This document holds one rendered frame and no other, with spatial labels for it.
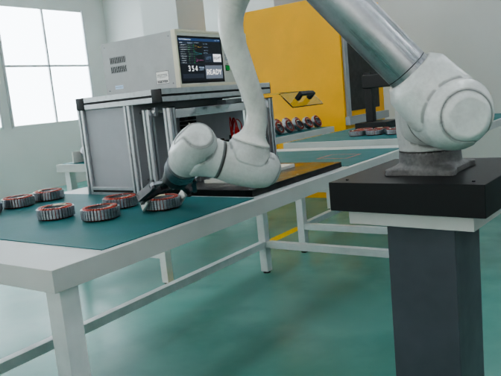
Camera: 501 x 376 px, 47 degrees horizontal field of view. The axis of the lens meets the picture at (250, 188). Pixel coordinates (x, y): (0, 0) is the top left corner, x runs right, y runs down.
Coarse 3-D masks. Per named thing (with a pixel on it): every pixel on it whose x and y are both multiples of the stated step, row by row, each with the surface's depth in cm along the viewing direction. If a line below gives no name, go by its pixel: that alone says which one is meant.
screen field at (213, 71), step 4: (208, 68) 218; (212, 68) 220; (216, 68) 222; (220, 68) 224; (208, 72) 218; (212, 72) 220; (216, 72) 222; (220, 72) 224; (208, 76) 218; (212, 76) 220; (216, 76) 222; (220, 76) 224
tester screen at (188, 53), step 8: (184, 40) 207; (192, 40) 211; (200, 40) 214; (208, 40) 218; (216, 40) 222; (184, 48) 207; (192, 48) 211; (200, 48) 214; (208, 48) 218; (216, 48) 222; (184, 56) 207; (192, 56) 211; (200, 56) 214; (184, 64) 207; (192, 64) 211; (200, 64) 214; (208, 64) 218; (216, 64) 222; (184, 72) 207; (192, 72) 211; (200, 72) 214; (184, 80) 207; (192, 80) 211; (200, 80) 214; (208, 80) 218
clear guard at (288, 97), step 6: (306, 90) 234; (282, 96) 216; (288, 96) 219; (294, 96) 222; (288, 102) 215; (294, 102) 218; (300, 102) 221; (306, 102) 224; (312, 102) 228; (318, 102) 231
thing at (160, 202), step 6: (156, 198) 172; (162, 198) 171; (168, 198) 172; (174, 198) 173; (150, 204) 171; (156, 204) 171; (162, 204) 171; (168, 204) 171; (174, 204) 173; (180, 204) 176; (150, 210) 173; (156, 210) 172
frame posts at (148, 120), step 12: (168, 108) 195; (144, 120) 202; (168, 120) 195; (168, 132) 197; (156, 144) 204; (168, 144) 197; (276, 144) 250; (156, 156) 204; (156, 168) 204; (156, 180) 204
